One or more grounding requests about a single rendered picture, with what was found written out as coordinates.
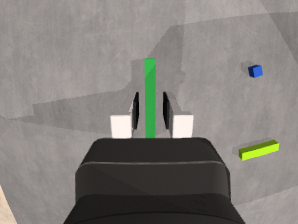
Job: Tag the small blue cube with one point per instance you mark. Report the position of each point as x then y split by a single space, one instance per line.
255 71

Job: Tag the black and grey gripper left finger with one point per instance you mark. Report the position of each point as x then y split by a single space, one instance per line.
123 123

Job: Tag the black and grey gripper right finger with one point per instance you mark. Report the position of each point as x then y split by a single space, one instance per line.
179 122

